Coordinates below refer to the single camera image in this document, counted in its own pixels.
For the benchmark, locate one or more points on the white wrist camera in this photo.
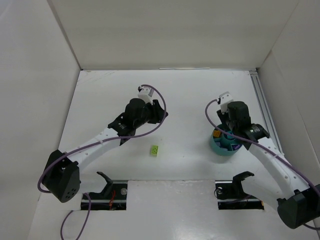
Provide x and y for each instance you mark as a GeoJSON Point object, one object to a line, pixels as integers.
{"type": "Point", "coordinates": [145, 93]}
{"type": "Point", "coordinates": [223, 101]}

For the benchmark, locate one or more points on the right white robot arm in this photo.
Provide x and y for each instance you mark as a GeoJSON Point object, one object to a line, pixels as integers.
{"type": "Point", "coordinates": [295, 198]}

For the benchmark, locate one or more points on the teal divided round container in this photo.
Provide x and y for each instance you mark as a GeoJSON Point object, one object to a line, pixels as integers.
{"type": "Point", "coordinates": [225, 145]}

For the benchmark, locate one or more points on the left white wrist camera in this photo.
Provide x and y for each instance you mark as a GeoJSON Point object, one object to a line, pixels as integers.
{"type": "Point", "coordinates": [145, 93]}

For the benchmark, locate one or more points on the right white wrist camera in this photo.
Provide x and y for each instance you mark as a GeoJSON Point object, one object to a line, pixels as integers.
{"type": "Point", "coordinates": [223, 101]}

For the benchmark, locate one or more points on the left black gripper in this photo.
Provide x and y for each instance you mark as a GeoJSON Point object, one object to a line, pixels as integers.
{"type": "Point", "coordinates": [157, 111]}

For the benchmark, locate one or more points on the aluminium rail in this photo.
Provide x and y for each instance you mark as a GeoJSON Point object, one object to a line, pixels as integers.
{"type": "Point", "coordinates": [265, 112]}

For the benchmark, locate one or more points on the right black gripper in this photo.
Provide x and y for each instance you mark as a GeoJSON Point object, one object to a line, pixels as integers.
{"type": "Point", "coordinates": [223, 119]}

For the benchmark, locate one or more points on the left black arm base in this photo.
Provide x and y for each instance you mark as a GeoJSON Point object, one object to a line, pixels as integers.
{"type": "Point", "coordinates": [101, 193]}

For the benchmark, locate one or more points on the yellow orange lego brick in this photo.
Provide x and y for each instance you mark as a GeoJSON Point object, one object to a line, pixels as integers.
{"type": "Point", "coordinates": [216, 134]}

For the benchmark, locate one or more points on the lime green lego brick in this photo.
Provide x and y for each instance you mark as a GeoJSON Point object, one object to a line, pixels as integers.
{"type": "Point", "coordinates": [154, 150]}

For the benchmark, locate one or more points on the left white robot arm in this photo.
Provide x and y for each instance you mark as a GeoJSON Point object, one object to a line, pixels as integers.
{"type": "Point", "coordinates": [62, 173]}

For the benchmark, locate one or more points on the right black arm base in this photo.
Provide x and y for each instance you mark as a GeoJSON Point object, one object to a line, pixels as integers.
{"type": "Point", "coordinates": [231, 196]}

